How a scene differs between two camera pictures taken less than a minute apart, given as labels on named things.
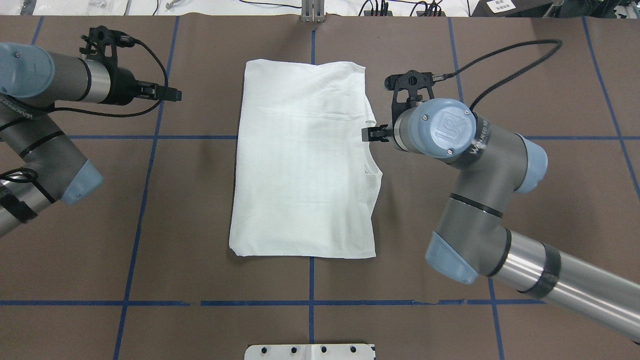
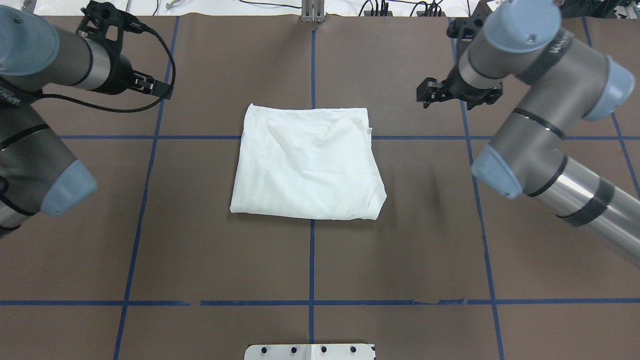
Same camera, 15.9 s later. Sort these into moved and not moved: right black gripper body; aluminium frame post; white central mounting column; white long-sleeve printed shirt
Moved: white long-sleeve printed shirt; right black gripper body
Not moved: aluminium frame post; white central mounting column
